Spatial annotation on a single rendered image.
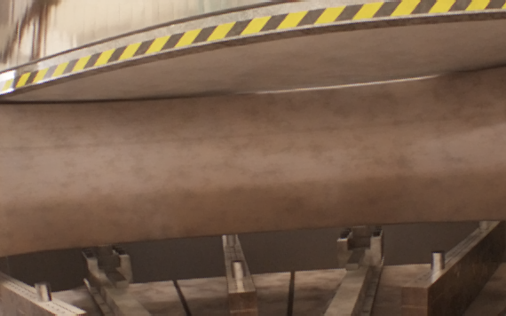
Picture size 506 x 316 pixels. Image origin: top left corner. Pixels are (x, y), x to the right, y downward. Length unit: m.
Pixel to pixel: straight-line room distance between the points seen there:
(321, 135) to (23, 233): 2.02
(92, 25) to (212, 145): 1.27
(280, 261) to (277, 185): 1.73
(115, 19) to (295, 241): 3.09
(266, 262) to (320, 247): 0.58
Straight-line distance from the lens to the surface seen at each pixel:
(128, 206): 3.14
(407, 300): 2.28
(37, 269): 5.26
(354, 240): 3.81
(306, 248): 4.70
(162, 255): 5.35
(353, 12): 1.80
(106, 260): 3.76
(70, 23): 2.53
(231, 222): 3.21
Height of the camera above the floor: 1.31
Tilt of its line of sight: 1 degrees up
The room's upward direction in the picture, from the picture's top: 4 degrees counter-clockwise
